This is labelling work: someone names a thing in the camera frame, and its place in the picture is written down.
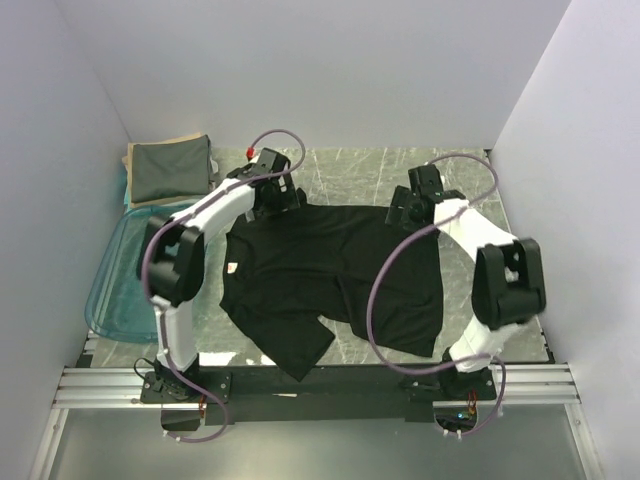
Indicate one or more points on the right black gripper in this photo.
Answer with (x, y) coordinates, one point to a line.
(403, 197)

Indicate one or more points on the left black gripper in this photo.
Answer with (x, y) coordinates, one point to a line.
(286, 200)

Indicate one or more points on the black t-shirt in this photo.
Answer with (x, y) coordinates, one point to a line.
(283, 273)

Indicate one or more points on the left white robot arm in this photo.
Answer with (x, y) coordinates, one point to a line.
(172, 261)

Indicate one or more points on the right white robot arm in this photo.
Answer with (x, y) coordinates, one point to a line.
(508, 287)

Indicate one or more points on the folded grey t-shirt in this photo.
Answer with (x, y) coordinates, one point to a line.
(170, 167)

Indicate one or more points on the black base beam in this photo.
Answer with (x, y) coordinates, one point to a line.
(345, 392)

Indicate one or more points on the teal plastic bin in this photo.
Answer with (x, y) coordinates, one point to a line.
(116, 307)

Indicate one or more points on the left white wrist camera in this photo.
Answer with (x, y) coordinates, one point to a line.
(252, 154)

